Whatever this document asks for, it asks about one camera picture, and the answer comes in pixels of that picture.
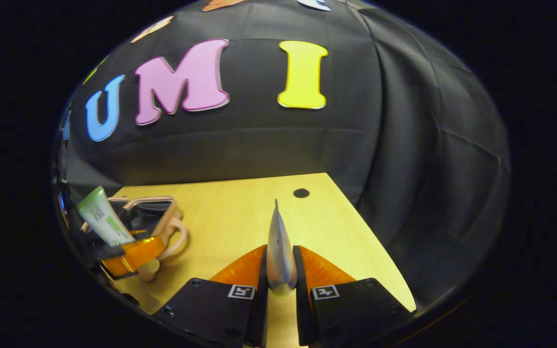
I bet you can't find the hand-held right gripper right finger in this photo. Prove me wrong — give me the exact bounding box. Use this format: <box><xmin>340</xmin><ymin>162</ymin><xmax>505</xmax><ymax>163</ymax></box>
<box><xmin>293</xmin><ymin>245</ymin><xmax>412</xmax><ymax>347</ymax></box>

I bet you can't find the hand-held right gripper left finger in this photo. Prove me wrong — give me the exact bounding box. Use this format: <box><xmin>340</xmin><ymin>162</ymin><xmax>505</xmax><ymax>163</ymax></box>
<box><xmin>153</xmin><ymin>244</ymin><xmax>270</xmax><ymax>348</ymax></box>

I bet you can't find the silver skin care tube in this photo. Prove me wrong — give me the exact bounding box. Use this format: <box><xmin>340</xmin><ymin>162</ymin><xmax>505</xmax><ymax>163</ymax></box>
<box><xmin>265</xmin><ymin>198</ymin><xmax>298</xmax><ymax>297</ymax></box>

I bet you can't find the white green skin care tube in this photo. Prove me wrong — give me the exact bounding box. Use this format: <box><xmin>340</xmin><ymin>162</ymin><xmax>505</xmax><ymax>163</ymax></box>
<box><xmin>76</xmin><ymin>186</ymin><xmax>137</xmax><ymax>247</ymax></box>

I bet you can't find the small beige suitcase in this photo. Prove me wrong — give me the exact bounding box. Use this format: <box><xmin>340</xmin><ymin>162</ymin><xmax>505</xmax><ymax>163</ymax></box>
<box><xmin>80</xmin><ymin>195</ymin><xmax>190</xmax><ymax>283</ymax></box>

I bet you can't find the black backdrop cloth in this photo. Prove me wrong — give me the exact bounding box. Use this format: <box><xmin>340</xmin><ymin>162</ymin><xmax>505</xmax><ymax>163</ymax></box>
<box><xmin>54</xmin><ymin>0</ymin><xmax>511</xmax><ymax>310</ymax></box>

